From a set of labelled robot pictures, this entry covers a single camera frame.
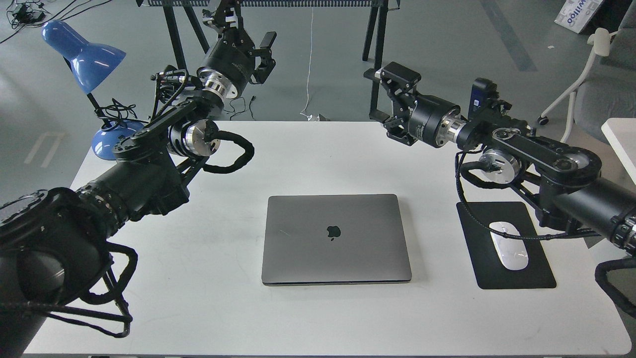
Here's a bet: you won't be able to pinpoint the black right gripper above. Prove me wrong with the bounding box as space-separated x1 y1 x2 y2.
364 62 467 149

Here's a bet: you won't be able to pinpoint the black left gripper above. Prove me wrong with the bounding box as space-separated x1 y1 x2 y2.
197 0 277 99

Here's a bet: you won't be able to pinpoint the grey laptop computer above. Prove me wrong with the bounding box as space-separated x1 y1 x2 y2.
261 193 412 286

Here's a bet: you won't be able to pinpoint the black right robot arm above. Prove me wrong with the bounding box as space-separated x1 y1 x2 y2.
364 62 636 317

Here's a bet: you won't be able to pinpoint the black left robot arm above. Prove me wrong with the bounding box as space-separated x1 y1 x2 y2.
1 0 276 358

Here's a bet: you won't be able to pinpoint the blue desk lamp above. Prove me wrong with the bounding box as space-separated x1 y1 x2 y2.
42 20 144 161

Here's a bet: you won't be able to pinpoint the white computer mouse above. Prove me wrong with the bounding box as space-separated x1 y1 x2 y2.
489 221 529 270

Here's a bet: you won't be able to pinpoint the black mouse pad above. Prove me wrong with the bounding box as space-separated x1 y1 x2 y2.
456 201 557 289

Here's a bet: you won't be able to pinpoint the white cardboard box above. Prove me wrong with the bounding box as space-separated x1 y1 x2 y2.
554 0 604 34

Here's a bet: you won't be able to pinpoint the white side table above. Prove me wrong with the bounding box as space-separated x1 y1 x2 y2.
601 118 636 183

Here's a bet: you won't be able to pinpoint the black metal frame table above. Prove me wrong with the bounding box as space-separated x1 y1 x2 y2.
136 0 401 120

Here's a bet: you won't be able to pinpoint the white hanging cable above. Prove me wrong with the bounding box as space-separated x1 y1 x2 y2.
299 7 329 122

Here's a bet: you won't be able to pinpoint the grey chair white frame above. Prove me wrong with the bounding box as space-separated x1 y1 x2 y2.
537 2 636 144

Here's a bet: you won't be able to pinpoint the black cables on floor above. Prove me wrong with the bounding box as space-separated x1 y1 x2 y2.
0 0 115 45

